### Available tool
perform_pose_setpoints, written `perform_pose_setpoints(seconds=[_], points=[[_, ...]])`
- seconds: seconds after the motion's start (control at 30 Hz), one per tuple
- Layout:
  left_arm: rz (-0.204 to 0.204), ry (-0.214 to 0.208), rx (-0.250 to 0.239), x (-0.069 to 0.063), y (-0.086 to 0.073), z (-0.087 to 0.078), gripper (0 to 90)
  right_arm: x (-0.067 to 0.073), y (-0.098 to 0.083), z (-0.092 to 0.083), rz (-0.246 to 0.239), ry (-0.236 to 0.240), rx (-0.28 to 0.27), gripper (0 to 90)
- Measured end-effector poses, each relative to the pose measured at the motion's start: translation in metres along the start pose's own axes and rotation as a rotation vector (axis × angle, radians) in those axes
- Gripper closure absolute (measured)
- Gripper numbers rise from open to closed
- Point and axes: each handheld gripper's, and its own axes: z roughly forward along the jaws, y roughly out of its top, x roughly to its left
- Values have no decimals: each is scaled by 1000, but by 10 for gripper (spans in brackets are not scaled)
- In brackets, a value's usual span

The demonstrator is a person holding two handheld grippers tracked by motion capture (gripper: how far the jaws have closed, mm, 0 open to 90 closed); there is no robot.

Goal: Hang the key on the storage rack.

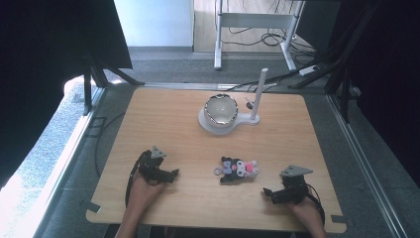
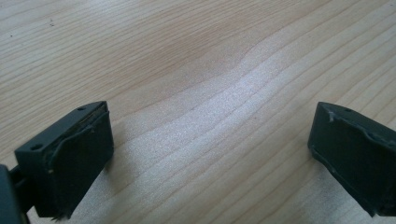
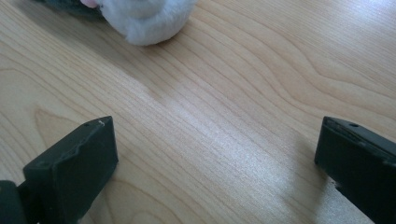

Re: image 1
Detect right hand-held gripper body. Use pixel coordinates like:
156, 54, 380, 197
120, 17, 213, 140
278, 165, 314, 205

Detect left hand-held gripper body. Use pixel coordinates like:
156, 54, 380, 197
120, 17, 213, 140
137, 145, 167, 184

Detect person's left hand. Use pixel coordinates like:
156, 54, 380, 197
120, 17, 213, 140
130, 172, 166, 212

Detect person's right hand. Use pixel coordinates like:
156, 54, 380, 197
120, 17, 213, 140
286, 196, 321, 230

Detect black and pink plush toy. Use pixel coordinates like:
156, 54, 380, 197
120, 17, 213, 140
213, 156, 260, 184

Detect shiny silver bowl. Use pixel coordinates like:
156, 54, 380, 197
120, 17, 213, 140
203, 93, 240, 129

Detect white stand with pole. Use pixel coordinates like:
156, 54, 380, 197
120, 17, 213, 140
197, 67, 269, 136

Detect black metal stand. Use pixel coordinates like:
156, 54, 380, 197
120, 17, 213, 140
82, 49, 147, 117
288, 0, 384, 124

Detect white power strip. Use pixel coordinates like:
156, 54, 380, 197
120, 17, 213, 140
298, 64, 320, 76

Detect black curtain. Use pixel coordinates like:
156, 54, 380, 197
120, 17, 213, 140
0, 0, 134, 189
295, 0, 420, 189

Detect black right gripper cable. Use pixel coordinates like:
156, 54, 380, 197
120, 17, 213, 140
305, 182, 327, 227

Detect thin black floor cable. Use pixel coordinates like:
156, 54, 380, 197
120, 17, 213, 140
94, 112, 127, 179

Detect aluminium floor rail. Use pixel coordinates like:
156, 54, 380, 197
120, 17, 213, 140
33, 86, 107, 238
325, 93, 410, 238

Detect black floor cables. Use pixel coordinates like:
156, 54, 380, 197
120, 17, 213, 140
220, 0, 331, 93

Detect white metal desk frame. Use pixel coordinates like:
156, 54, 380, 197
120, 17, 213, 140
213, 0, 305, 72

